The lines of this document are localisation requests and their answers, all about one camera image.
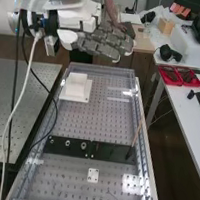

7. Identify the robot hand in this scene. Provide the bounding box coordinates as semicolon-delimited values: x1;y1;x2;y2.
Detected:
42;0;142;66

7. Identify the clear box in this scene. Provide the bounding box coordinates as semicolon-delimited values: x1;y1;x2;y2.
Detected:
5;55;178;200

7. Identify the person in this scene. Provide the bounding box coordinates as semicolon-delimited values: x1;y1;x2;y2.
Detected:
97;0;132;33

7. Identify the brown wooden desk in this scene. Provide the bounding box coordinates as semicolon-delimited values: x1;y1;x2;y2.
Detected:
120;22;165;95

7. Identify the small white box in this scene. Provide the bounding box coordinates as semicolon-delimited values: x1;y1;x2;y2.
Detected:
58;70;95;105

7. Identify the small tan box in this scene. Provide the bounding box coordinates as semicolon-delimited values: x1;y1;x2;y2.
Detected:
156;17;177;37

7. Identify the red tray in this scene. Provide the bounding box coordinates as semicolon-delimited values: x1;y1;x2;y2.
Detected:
155;64;186;88
174;66;200;89

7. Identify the white desk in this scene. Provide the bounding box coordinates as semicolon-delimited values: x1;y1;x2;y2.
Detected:
133;3;200;71
139;65;200;185

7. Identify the thin stick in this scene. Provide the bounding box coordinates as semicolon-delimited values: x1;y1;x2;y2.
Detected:
126;103;149;161

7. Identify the black plate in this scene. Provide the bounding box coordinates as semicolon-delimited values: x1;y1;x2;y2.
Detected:
43;134;139;166

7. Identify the small white square plate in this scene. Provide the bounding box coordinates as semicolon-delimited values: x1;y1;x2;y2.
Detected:
86;167;101;184

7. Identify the black cable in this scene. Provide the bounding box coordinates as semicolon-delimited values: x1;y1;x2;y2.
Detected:
1;8;28;164
9;38;67;157

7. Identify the white cable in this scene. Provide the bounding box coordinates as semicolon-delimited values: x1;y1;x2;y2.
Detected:
0;27;45;200

